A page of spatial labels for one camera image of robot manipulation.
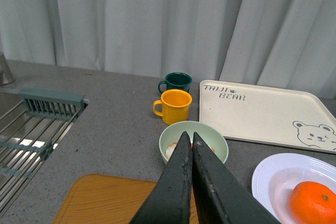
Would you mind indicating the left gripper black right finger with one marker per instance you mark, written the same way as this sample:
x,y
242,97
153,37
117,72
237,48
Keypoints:
x,y
219,197

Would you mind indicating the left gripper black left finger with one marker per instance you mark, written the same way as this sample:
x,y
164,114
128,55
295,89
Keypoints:
x,y
170,200

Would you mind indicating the white round plate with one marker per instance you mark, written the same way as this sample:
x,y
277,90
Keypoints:
x,y
276,176

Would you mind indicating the orange mandarin fruit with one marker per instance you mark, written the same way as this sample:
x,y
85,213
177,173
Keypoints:
x,y
312,202

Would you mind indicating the fake fried egg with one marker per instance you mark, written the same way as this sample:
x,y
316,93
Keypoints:
x,y
170,149

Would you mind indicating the light green bowl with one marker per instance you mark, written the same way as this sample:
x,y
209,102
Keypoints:
x,y
211,137

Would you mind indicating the wooden cutting board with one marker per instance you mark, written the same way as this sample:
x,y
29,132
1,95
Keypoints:
x,y
97,198

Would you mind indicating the yellow mug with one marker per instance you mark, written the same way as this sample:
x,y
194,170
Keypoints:
x,y
173,106

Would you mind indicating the beige bear serving tray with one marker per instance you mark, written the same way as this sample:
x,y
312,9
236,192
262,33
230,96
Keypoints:
x,y
267,115

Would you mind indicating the dark green mug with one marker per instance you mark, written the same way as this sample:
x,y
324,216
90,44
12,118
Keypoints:
x,y
175,80

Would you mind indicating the green sink drying rack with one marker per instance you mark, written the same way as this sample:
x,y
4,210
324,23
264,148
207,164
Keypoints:
x,y
33,122

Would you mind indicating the grey curtain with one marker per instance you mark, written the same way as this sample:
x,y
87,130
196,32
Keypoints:
x,y
275,43

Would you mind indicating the metal faucet base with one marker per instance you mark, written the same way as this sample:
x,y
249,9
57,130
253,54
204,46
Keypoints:
x,y
6,74

